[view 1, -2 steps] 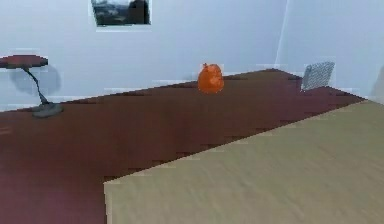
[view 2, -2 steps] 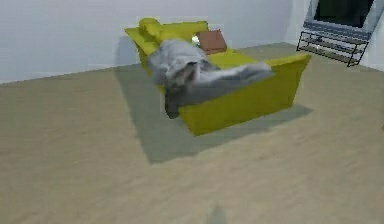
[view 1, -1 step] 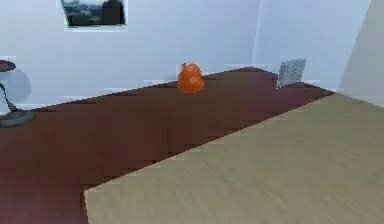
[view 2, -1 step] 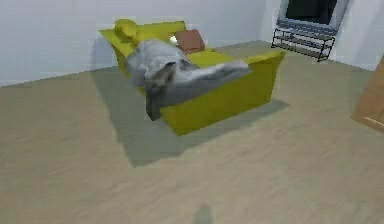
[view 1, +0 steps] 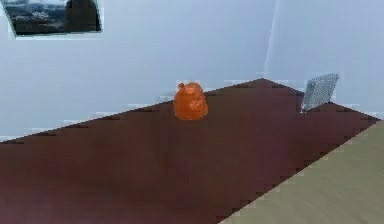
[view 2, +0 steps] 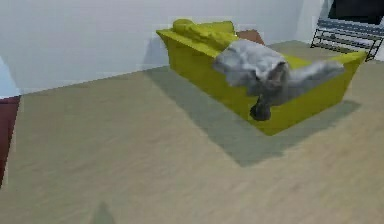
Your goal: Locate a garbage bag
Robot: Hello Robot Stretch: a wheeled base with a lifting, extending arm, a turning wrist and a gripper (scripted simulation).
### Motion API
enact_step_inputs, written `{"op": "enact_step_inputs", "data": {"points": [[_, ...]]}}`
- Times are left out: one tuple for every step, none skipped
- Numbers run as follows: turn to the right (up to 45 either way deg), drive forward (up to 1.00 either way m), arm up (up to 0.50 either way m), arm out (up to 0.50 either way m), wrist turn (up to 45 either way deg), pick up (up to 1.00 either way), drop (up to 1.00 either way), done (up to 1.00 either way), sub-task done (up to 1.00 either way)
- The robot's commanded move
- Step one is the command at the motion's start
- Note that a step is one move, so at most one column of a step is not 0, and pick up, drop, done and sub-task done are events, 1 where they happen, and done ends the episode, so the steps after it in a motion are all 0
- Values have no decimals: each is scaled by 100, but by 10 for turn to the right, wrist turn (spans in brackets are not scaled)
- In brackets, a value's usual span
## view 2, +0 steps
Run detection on yellow bed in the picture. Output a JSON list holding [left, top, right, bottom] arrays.
[[155, 19, 368, 137]]

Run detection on grey blanket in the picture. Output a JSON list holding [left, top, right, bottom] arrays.
[[212, 39, 346, 122]]

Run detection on yellow pillow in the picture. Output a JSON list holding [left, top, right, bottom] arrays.
[[171, 18, 239, 52]]

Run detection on black slatted rack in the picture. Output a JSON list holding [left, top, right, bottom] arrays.
[[310, 18, 384, 62]]

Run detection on black television set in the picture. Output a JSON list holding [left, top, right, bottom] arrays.
[[327, 0, 384, 26]]

